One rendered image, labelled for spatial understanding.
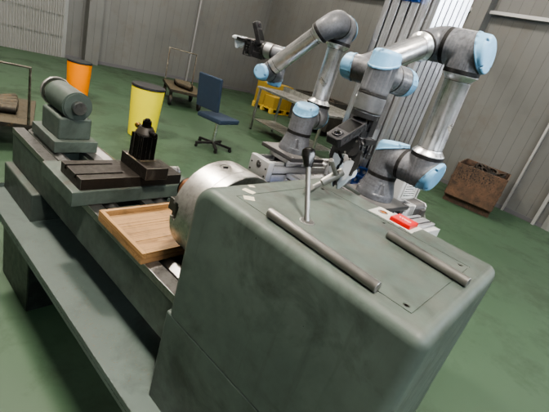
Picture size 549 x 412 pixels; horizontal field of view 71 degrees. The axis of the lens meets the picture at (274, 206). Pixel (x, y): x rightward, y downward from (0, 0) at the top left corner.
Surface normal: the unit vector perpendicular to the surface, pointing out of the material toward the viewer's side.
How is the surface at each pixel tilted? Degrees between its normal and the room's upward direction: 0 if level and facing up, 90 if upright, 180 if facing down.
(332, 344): 90
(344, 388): 90
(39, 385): 0
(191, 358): 90
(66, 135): 90
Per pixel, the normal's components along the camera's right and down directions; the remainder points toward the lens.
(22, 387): 0.28, -0.89
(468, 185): -0.56, 0.16
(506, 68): -0.73, 0.06
